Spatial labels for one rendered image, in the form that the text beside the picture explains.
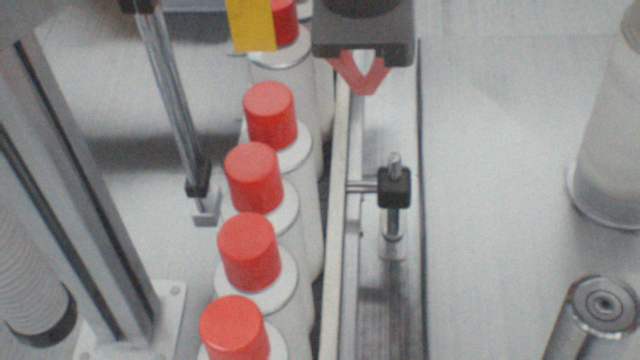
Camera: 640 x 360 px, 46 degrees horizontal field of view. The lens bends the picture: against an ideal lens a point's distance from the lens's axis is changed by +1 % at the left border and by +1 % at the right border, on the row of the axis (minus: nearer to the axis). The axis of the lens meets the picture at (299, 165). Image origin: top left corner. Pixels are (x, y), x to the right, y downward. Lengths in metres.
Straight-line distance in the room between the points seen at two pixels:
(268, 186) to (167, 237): 0.31
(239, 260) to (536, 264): 0.31
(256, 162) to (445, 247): 0.25
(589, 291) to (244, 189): 0.20
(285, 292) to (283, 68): 0.19
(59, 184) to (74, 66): 0.45
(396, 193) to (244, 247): 0.25
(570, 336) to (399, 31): 0.21
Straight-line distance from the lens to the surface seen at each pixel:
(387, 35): 0.49
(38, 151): 0.48
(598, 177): 0.66
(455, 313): 0.62
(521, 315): 0.63
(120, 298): 0.61
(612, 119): 0.61
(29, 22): 0.24
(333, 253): 0.61
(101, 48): 0.95
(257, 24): 0.53
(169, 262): 0.73
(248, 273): 0.42
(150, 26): 0.51
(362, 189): 0.65
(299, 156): 0.50
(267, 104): 0.48
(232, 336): 0.39
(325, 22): 0.50
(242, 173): 0.45
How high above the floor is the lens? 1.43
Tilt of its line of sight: 51 degrees down
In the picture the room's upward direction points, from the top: 7 degrees counter-clockwise
